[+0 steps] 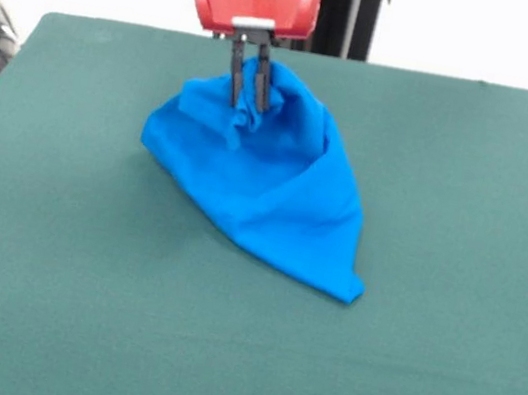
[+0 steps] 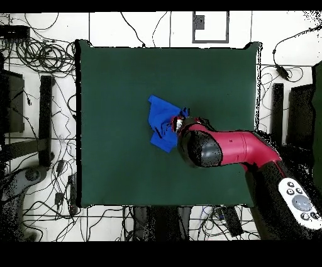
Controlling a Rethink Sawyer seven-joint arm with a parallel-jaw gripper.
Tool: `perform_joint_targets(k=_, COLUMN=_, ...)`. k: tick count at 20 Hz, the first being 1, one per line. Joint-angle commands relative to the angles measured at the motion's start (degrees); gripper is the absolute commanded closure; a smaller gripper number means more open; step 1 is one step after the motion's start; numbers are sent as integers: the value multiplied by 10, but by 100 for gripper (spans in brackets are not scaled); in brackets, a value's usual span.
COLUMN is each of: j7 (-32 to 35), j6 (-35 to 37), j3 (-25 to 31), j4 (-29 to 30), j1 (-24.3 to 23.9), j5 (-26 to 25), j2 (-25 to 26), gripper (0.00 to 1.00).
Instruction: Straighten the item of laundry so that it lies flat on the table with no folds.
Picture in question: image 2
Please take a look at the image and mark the black cable with plug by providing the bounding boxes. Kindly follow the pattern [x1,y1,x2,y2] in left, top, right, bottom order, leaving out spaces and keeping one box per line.
[119,11,147,48]

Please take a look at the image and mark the black cabinet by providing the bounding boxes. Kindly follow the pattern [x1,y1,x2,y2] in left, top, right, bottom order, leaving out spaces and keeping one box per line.
[285,84,316,152]
[0,69,26,134]

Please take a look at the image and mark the grey square floor frame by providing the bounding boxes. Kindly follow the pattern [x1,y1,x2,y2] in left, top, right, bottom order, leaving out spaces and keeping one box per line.
[192,11,230,44]

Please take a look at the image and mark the black power strip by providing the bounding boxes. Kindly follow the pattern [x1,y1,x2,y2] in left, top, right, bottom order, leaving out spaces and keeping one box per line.
[221,205,244,237]
[67,173,79,215]

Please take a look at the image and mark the long black stand bar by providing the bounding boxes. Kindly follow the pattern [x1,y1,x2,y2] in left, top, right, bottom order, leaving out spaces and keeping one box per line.
[38,75,55,168]
[270,82,284,147]

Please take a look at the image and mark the coiled black cable bundle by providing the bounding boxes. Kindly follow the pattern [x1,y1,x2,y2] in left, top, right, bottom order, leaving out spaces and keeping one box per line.
[15,37,76,77]

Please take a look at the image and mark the black electronics box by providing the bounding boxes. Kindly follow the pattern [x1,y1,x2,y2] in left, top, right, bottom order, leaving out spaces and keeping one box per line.
[0,25,31,40]

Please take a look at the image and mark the blue shirt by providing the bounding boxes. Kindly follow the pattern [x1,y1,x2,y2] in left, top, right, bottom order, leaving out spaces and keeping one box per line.
[147,94,191,154]

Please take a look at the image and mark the grey stand foot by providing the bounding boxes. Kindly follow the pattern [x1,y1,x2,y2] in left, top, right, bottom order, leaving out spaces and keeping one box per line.
[0,164,49,241]

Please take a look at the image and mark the dark green table cloth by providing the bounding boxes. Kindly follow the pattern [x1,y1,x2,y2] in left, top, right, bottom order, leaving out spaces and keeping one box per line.
[74,38,263,209]

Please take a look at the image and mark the black power adapter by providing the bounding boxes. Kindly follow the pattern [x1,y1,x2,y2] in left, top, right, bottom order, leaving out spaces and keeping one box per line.
[274,64,290,81]

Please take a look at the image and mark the thin black cable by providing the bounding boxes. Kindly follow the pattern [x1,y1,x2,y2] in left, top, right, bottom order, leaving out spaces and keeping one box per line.
[151,11,169,48]

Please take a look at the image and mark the black adapter cable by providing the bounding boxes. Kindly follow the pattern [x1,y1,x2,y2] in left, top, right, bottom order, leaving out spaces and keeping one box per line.
[272,25,322,67]

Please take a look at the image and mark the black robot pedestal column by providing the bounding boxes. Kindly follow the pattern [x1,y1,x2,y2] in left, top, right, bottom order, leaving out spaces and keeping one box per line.
[132,206,192,241]

